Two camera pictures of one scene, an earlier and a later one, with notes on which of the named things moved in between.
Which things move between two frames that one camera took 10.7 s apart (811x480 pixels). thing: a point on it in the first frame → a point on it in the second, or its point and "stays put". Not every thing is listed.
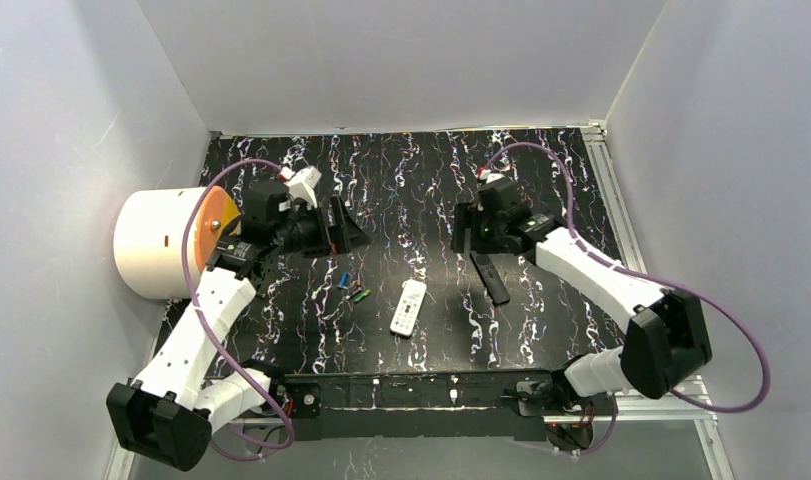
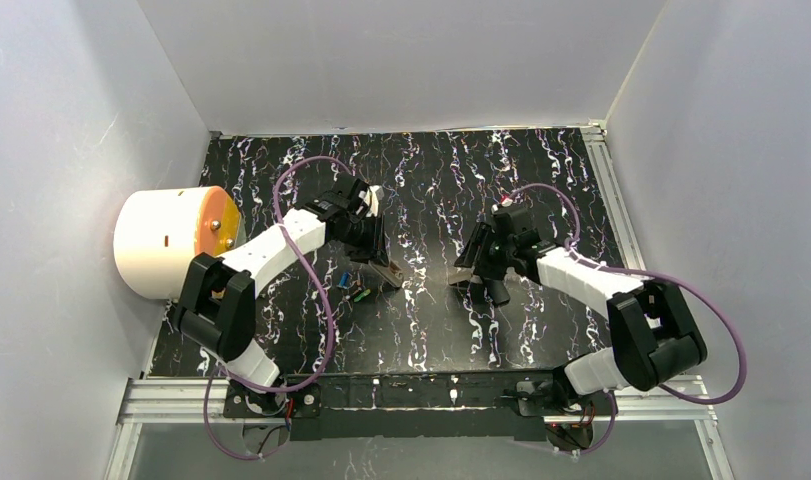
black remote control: (490, 277) stays put
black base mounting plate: (412, 407) stays put
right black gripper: (463, 229) → (483, 258)
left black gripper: (334, 225) → (372, 241)
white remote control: (407, 307) → (392, 273)
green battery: (358, 298) stays put
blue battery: (343, 282) stays put
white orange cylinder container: (164, 238) stays put
